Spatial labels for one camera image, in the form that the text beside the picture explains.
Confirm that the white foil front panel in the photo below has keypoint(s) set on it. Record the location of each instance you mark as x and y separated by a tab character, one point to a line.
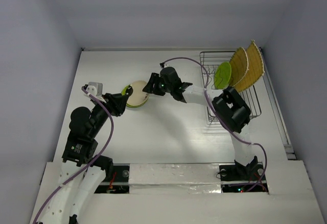
174	179

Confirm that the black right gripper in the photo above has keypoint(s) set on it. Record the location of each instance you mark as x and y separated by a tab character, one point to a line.
152	85

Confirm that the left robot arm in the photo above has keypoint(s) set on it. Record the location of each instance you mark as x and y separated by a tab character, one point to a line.
81	169

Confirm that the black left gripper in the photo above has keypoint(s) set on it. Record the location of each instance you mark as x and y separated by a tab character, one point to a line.
116	102

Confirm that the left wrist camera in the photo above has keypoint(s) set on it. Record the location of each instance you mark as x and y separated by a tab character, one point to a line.
94	88

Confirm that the large green plate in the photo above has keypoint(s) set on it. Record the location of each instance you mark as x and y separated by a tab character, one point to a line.
125	90

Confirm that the small green plate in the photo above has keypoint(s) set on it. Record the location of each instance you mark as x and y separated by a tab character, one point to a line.
222	75

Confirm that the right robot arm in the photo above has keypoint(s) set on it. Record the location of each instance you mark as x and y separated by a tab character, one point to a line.
228	106

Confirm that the large woven bamboo tray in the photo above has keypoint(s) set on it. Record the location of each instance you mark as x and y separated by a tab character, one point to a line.
255	68

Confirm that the small woven bamboo tray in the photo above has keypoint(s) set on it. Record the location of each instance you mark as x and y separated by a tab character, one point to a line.
239	66

